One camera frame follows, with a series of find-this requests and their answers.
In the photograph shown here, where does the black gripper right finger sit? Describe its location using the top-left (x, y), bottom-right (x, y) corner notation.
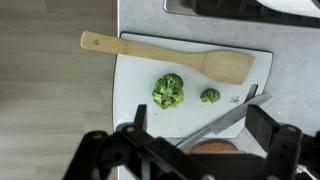
top-left (245, 104), bottom-right (320, 180)

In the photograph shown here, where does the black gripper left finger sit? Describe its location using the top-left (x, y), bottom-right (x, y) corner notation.
top-left (63, 104), bottom-right (214, 180)

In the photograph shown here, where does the large green broccoli floret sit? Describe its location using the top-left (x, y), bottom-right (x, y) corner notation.
top-left (151, 72), bottom-right (185, 111)

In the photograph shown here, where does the steel kitchen knife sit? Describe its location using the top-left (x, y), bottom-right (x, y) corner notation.
top-left (174, 93), bottom-right (273, 151)

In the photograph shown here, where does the round cork trivet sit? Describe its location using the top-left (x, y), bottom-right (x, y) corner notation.
top-left (184, 139), bottom-right (240, 155)

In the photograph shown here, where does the small green broccoli floret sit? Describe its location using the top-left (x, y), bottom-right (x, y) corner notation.
top-left (199, 87), bottom-right (222, 104)

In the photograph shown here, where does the wooden spatula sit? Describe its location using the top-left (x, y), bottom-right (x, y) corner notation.
top-left (80, 30), bottom-right (256, 86)

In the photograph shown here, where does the black and steel cooktop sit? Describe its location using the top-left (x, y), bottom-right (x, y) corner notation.
top-left (163, 0), bottom-right (320, 30)

